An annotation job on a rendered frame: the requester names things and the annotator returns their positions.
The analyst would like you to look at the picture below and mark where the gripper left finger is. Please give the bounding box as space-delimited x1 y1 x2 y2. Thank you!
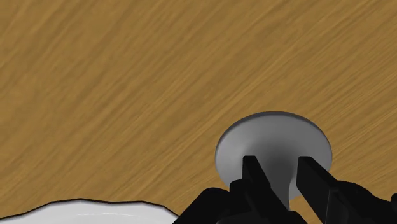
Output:
172 155 308 224

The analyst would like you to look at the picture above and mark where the white plate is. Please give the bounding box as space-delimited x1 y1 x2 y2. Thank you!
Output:
0 198 180 224

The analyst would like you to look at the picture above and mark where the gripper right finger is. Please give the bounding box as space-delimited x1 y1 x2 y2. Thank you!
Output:
296 156 397 224

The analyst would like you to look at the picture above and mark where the grey round-based stemmed object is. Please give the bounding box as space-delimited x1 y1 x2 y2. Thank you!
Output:
214 111 333 211

